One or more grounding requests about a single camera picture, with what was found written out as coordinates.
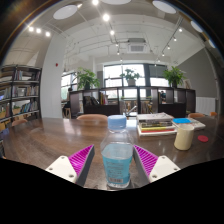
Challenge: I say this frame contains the group of round ceiling panels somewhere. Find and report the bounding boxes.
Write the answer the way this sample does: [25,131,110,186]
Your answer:
[52,0,218,48]

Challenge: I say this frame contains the low dark shelf unit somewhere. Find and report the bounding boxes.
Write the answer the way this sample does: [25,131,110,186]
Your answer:
[68,86,197,118]

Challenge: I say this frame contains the white wall radiator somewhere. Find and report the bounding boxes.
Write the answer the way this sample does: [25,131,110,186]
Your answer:
[195,96,217,116]

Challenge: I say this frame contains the ceiling air conditioner unit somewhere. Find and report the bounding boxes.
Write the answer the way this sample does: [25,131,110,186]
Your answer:
[127,37,148,54]

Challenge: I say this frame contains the stack of books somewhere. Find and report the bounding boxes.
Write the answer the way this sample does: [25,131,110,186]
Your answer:
[135,112,178,137]

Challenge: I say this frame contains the potted plant with drooping leaves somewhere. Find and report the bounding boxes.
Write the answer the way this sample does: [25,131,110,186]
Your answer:
[76,67,100,90]

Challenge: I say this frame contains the cream cup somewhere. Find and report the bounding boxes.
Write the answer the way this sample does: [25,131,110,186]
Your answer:
[173,123,195,151]

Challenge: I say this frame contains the group of ceiling spot lights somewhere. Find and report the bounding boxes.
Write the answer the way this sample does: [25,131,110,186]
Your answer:
[28,0,184,64]

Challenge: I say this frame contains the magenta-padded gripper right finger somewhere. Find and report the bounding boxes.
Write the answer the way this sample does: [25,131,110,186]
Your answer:
[132,144,182,188]

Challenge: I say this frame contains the potted plant in white pot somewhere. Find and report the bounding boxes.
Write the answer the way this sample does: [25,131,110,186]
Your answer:
[119,68,141,87]

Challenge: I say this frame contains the flat round red coaster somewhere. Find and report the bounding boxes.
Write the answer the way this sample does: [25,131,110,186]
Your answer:
[197,134,210,143]

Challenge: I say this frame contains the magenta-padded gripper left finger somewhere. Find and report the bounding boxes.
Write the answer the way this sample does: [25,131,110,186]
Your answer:
[44,143,96,188]

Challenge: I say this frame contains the group of orange chairs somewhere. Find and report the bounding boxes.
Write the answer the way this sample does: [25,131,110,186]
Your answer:
[11,111,218,128]

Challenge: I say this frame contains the clear water bottle blue cap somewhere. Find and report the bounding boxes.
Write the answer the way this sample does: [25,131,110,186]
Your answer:
[99,114,135,191]

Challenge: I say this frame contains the flat white book blue patch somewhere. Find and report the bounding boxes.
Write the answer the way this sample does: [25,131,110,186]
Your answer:
[171,117,207,132]

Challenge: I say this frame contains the tall dark bookshelf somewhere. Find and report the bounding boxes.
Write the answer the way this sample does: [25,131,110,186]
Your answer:
[0,64,43,133]

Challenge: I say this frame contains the bushy potted plant dark pot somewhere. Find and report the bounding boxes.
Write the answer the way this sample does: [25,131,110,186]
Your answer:
[162,65,187,88]

